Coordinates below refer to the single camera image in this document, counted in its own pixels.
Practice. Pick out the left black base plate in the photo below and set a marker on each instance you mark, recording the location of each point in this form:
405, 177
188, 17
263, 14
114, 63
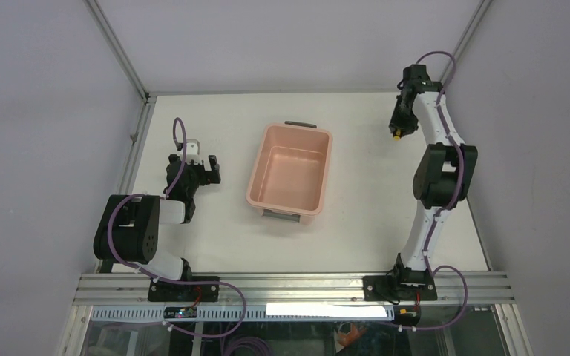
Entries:
206, 290

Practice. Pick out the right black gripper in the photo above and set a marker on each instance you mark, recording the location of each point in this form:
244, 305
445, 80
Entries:
397, 122

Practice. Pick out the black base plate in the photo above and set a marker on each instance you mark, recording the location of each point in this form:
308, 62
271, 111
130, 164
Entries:
390, 289
206, 290

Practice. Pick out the aluminium front rail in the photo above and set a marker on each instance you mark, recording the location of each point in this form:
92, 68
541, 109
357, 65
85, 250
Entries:
256, 289

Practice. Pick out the pink plastic bin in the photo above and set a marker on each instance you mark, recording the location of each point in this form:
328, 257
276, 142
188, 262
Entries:
290, 172

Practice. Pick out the aluminium frame post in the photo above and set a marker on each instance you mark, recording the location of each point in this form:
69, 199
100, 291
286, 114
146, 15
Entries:
465, 39
116, 47

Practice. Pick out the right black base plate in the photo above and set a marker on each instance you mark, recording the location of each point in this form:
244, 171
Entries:
390, 289

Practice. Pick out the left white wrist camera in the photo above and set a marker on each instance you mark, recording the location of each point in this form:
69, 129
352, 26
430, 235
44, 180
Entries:
192, 149

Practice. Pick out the white slotted cable duct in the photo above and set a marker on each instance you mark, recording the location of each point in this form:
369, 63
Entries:
272, 312

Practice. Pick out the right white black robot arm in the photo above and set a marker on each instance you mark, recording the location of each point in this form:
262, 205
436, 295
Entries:
442, 178

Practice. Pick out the aluminium left frame post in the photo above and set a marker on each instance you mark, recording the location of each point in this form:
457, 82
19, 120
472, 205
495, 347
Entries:
116, 47

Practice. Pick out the aluminium right frame post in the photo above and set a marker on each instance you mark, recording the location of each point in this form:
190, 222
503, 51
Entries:
465, 39

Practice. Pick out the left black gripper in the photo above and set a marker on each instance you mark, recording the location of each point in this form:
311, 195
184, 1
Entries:
207, 177

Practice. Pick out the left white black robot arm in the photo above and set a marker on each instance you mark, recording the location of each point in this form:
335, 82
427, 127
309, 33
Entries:
129, 228

